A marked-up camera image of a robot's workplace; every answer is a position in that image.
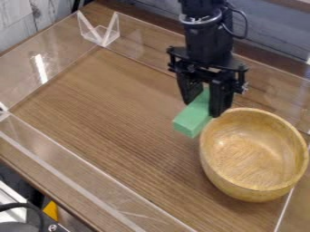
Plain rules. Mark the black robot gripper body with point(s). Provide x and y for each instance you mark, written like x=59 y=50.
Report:
x=206 y=57

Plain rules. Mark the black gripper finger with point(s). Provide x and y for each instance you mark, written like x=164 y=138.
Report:
x=220 y=97
x=190 y=86

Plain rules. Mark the green rectangular block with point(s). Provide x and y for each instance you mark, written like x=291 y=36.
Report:
x=191 y=119

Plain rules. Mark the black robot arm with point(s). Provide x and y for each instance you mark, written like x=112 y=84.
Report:
x=210 y=7

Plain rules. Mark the brown wooden bowl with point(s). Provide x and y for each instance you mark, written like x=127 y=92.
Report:
x=254 y=154

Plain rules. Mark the yellow label sticker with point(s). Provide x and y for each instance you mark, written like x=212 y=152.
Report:
x=51 y=210

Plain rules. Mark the clear acrylic corner bracket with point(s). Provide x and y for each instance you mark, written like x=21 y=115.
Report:
x=101 y=35

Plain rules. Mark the clear acrylic front wall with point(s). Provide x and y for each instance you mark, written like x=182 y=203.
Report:
x=84 y=190

